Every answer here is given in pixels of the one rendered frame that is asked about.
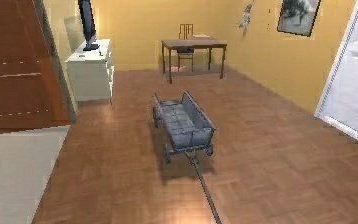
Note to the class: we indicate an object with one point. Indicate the grey wooden hand cart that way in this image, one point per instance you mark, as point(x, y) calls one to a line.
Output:
point(183, 125)

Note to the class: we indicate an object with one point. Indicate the brown wooden chair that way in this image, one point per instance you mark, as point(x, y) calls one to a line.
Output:
point(185, 50)

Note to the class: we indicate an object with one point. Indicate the brown wooden table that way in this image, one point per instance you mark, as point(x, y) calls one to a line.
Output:
point(193, 43)

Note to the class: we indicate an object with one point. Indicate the pale book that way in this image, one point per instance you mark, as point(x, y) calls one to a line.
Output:
point(201, 35)

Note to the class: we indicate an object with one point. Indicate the white chest of drawers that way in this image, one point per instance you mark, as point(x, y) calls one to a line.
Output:
point(90, 75)

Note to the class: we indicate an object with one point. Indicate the black television set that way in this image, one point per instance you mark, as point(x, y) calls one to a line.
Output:
point(87, 23)

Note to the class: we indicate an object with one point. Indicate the black framed picture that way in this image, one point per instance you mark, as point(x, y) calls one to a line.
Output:
point(297, 15)

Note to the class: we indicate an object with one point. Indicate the brown wooden cupboard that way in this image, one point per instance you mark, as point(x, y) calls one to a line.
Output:
point(20, 66)

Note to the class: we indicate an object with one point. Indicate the white room door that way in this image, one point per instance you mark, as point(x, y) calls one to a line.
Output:
point(348, 80)

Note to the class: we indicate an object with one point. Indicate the grey wall ornament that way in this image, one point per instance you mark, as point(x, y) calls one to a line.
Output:
point(246, 16)

